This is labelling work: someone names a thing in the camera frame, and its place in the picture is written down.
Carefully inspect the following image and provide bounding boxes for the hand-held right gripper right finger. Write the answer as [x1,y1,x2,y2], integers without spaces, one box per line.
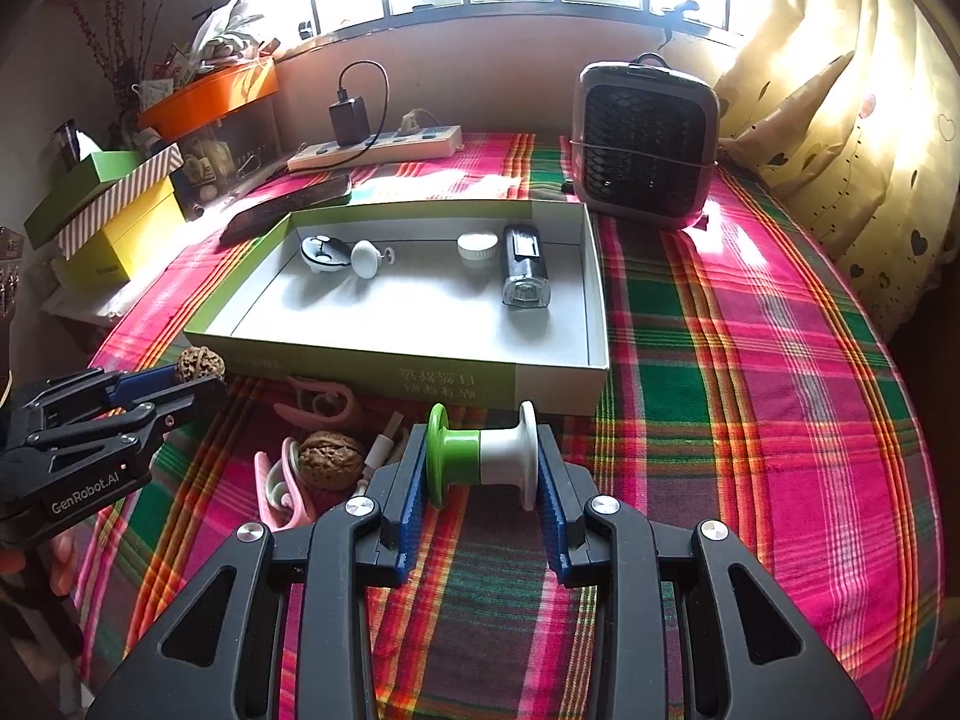
[534,424,875,720]

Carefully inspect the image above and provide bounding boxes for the white power strip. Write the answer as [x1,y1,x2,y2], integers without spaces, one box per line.
[287,124,464,172]

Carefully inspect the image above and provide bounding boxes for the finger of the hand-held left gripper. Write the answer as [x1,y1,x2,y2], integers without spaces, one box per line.
[11,366,181,428]
[22,376,228,458]

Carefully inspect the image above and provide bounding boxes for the orange box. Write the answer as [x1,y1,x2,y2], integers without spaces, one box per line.
[137,58,280,142]

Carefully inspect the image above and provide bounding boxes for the black oval magnet holder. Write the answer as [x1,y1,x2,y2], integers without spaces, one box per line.
[300,235,353,273]

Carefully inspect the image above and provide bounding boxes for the white round cap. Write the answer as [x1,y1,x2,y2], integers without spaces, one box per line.
[457,231,501,271]

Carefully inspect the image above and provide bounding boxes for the pile of papers and plants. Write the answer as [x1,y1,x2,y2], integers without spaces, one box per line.
[150,0,316,80]

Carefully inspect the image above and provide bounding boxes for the green cardboard box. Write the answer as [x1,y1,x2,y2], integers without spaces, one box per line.
[184,200,612,417]

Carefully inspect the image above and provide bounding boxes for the green and white spool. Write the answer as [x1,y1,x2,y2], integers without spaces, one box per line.
[425,400,541,512]

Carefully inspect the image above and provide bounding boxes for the yellow box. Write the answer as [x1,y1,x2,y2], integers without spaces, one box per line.
[52,178,188,293]

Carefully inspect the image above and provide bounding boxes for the striped box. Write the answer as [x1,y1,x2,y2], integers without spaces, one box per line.
[56,142,185,260]

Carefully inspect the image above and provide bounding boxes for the clear display case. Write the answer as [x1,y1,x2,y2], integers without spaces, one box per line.
[176,94,284,218]

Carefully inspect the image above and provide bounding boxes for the dark cup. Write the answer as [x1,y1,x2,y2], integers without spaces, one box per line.
[51,118,102,170]

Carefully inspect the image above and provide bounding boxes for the black flat case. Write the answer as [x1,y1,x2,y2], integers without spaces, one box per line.
[219,174,353,247]

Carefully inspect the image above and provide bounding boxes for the cream curtain with hearts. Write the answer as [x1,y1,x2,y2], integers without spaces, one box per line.
[709,0,960,331]

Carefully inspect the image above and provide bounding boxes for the white cable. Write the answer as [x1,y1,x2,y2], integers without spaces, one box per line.
[361,412,410,496]

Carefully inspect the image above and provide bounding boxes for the pink winder with white earphones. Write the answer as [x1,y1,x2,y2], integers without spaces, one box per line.
[253,436,320,533]

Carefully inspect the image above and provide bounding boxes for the grey fan heater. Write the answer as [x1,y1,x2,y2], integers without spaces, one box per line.
[568,52,721,232]

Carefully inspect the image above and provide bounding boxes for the dried flower branches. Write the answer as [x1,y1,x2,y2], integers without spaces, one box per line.
[56,0,143,128]

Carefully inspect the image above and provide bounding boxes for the small wrinkled walnut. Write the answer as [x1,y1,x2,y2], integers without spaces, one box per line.
[298,430,366,492]

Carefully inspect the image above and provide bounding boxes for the pink green plaid tablecloth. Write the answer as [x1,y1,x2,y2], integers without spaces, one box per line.
[71,131,942,720]

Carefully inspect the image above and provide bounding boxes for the large wrinkled walnut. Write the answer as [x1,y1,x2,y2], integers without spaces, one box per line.
[174,345,220,385]

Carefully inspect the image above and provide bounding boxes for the green box lid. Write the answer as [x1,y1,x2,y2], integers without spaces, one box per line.
[22,150,151,250]

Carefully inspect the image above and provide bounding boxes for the black charger with cable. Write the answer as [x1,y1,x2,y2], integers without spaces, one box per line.
[328,60,391,164]

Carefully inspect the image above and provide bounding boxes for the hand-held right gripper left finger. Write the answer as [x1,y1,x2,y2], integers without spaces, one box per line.
[86,424,430,720]

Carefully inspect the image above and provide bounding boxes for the black clear bottle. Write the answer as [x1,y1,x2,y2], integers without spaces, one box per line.
[500,223,554,310]

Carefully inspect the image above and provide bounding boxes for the white round knob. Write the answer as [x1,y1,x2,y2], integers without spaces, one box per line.
[351,240,396,280]

